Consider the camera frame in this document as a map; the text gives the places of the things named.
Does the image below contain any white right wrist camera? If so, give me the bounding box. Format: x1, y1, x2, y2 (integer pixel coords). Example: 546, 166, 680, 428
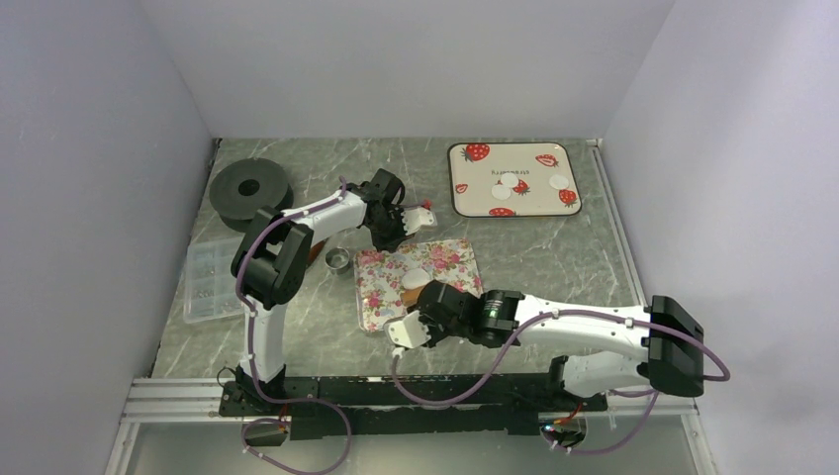
384, 311, 431, 349

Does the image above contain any round white wrapper right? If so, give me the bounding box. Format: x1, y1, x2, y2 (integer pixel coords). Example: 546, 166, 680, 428
548, 174, 571, 190

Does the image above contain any round white wrapper middle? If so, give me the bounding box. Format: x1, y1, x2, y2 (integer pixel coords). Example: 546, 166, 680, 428
498, 172, 519, 188

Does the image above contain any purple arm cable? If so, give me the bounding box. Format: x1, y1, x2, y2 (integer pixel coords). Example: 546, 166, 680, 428
391, 308, 732, 458
234, 175, 355, 475

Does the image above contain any wooden rolling pin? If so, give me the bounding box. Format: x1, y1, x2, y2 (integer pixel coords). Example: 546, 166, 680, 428
401, 288, 421, 308

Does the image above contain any round white wrapper left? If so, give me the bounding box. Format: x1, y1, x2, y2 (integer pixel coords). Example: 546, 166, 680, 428
491, 184, 512, 201

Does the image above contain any strawberry print tray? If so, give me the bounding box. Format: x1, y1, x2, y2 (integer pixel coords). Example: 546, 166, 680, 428
447, 142, 582, 218

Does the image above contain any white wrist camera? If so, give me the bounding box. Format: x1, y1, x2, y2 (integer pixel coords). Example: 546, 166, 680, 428
384, 311, 431, 349
402, 201, 437, 236

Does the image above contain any aluminium frame rail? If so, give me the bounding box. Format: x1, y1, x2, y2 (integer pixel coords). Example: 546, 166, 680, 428
121, 378, 223, 424

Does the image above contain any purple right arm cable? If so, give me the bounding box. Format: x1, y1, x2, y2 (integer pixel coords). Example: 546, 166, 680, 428
391, 308, 732, 458

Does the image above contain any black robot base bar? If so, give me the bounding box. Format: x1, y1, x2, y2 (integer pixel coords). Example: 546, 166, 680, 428
219, 373, 607, 440

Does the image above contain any clear plastic parts box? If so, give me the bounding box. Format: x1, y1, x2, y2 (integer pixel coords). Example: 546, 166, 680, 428
183, 237, 243, 325

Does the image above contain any black filament spool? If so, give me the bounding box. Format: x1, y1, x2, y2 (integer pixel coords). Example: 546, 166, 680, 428
209, 158, 294, 233

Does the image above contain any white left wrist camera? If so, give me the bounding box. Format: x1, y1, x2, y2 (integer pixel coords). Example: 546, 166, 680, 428
402, 201, 437, 236

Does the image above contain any round white wrapper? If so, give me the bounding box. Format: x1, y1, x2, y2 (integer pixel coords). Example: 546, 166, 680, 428
491, 184, 512, 201
548, 174, 571, 190
498, 172, 519, 188

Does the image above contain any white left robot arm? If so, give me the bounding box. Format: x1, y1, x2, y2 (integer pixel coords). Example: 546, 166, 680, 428
231, 168, 410, 416

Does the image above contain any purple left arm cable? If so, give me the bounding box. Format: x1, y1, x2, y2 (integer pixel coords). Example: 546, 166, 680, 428
234, 175, 355, 475

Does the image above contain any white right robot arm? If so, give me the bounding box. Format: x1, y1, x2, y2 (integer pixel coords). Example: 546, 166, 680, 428
411, 281, 707, 411

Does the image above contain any floral print tray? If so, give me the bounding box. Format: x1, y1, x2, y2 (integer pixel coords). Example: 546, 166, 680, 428
353, 238, 484, 333

